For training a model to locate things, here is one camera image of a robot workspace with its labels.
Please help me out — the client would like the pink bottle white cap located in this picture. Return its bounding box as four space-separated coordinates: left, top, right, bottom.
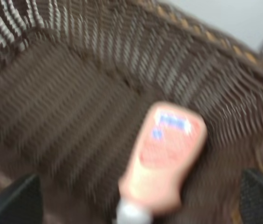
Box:
116 101 207 224

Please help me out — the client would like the light brown wicker basket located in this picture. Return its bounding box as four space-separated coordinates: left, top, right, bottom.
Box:
153 3 263 224

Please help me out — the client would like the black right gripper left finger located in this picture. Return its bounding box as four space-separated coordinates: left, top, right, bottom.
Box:
0 174 43 224

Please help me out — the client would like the dark brown wicker basket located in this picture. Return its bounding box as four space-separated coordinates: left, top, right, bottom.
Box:
0 0 263 224

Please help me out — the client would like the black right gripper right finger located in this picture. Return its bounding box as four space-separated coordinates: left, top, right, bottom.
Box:
240 168 263 224

